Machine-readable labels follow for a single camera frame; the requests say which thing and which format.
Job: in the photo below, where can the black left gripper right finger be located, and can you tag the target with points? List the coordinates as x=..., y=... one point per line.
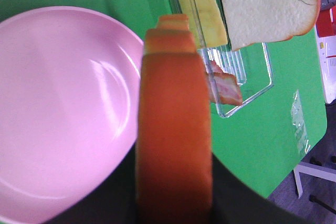
x=234, y=202

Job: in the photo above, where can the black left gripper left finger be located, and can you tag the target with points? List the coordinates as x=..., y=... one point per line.
x=113, y=201

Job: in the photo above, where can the white bread slice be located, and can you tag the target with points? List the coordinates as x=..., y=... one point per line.
x=254, y=21
x=173, y=158

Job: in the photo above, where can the bacon strip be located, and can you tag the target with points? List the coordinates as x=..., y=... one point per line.
x=223, y=87

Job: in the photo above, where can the yellow cheese slice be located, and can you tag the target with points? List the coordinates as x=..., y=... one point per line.
x=205, y=22

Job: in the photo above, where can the green tablecloth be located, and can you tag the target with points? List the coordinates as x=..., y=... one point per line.
x=257, y=143

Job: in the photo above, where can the pink round plate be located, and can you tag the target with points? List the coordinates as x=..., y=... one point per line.
x=69, y=100

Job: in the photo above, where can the right clear plastic tray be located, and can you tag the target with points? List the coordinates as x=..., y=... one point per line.
x=250, y=65

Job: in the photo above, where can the red and white box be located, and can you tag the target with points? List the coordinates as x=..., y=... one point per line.
x=325, y=37

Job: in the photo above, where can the white table leg frame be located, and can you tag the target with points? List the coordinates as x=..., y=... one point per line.
x=312, y=170

